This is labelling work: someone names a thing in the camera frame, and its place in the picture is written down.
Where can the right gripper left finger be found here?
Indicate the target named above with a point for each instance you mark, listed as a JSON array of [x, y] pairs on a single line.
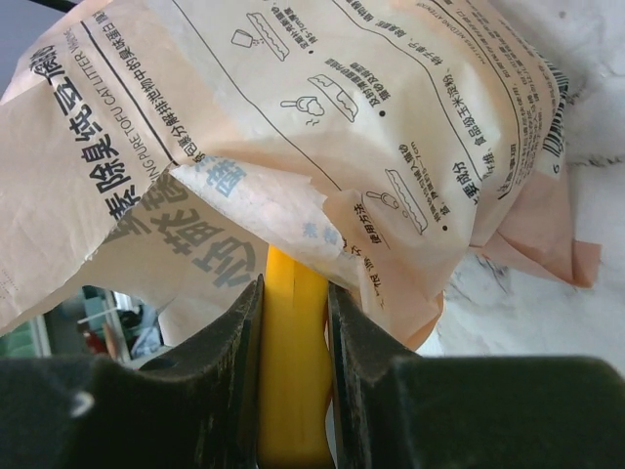
[[194, 406]]

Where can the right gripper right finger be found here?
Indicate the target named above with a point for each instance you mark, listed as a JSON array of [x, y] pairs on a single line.
[[396, 409]]

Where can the yellow plastic litter scoop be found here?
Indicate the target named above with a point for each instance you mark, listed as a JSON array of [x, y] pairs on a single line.
[[295, 377]]

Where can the pink cat litter bag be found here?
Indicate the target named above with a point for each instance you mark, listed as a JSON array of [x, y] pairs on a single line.
[[159, 147]]

